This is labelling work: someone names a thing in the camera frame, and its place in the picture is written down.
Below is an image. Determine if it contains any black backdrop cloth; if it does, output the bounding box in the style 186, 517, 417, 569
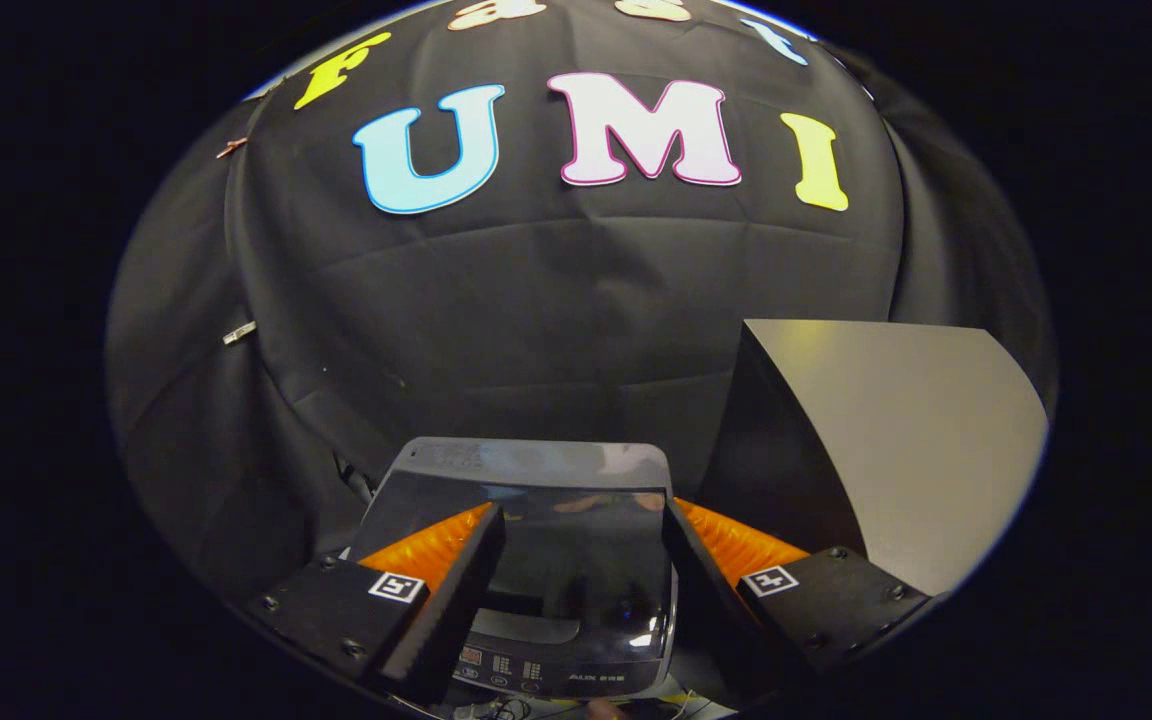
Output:
104, 0, 1057, 611

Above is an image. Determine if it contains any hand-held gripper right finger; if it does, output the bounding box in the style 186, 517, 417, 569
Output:
661, 497, 938, 701

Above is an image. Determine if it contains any grey washing machine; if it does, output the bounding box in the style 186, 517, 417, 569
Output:
341, 437, 682, 701

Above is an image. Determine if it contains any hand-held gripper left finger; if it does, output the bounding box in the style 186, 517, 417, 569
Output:
241, 503, 508, 707

